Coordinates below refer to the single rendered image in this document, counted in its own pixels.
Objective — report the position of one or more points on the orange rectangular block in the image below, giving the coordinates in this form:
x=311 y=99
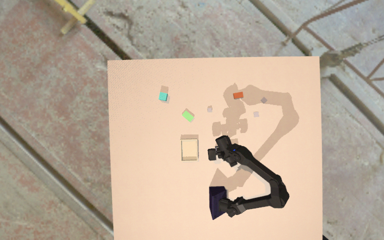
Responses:
x=238 y=95

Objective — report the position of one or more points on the green rectangular block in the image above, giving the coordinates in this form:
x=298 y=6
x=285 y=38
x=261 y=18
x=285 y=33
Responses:
x=188 y=116

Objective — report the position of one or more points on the teal cube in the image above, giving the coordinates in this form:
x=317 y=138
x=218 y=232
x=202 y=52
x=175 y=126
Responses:
x=163 y=96

